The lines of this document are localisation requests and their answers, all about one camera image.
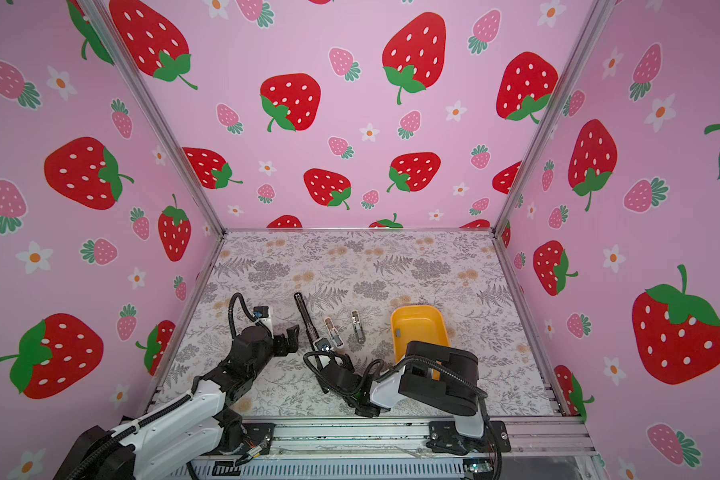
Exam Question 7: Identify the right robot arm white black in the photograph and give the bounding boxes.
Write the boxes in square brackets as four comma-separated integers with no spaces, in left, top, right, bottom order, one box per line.
[303,341,511,456]

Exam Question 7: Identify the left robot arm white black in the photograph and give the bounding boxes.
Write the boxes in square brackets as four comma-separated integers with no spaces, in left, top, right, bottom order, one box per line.
[54,293,300,479]

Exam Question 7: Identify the yellow plastic tray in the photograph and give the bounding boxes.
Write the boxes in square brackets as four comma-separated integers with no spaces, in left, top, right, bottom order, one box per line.
[390,305,450,364]

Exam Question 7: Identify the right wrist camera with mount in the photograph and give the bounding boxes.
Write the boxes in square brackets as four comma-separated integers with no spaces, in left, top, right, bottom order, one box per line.
[312,337,333,352]

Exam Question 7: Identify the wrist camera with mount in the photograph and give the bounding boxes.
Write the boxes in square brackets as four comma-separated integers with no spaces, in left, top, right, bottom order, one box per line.
[312,337,333,352]
[253,306,272,329]

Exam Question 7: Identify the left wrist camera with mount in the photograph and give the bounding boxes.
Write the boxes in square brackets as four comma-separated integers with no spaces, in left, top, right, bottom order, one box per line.
[253,306,272,329]

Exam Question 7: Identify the aluminium corner post left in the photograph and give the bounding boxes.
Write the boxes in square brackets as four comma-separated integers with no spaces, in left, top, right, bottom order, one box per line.
[81,1,224,235]

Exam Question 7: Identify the aluminium corner post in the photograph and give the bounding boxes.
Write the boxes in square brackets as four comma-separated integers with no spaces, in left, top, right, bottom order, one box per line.
[81,1,224,235]
[493,0,616,238]

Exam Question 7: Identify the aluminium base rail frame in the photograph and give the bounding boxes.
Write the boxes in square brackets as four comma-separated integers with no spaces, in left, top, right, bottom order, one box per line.
[95,413,607,480]

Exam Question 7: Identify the aluminium corner post right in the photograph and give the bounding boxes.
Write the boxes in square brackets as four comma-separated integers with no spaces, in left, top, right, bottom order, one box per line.
[493,0,616,238]

